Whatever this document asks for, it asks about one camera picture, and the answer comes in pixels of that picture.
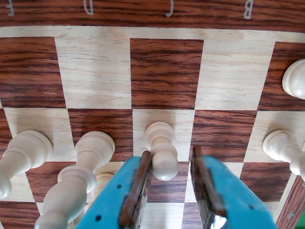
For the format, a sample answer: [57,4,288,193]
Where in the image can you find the wooden chessboard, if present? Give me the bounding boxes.
[0,0,305,229]

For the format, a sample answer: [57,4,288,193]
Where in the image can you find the light wooden chess bishop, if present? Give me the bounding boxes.
[34,131,116,229]

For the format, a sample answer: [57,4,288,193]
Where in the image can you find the light wooden chess rook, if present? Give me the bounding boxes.
[282,59,305,100]

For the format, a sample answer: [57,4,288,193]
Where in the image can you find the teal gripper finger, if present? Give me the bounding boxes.
[190,145,278,229]
[76,150,153,229]

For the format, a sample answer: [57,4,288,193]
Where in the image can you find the light wooden chess queen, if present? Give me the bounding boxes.
[0,130,53,200]

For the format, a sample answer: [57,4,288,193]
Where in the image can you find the light wooden chess pawn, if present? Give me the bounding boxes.
[144,121,180,181]
[263,129,305,183]
[90,167,121,203]

